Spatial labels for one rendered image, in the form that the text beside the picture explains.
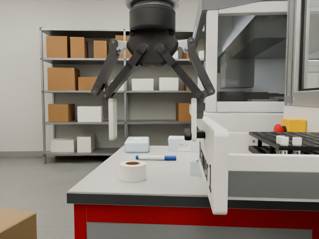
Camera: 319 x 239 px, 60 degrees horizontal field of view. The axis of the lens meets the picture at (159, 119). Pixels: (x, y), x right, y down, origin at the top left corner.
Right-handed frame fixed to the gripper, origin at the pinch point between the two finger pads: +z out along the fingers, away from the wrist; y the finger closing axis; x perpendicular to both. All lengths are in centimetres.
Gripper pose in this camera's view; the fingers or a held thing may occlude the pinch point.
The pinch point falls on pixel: (153, 133)
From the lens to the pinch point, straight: 46.6
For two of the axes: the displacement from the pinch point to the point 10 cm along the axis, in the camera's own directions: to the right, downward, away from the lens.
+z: 0.0, 10.0, 0.7
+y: 10.0, 0.0, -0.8
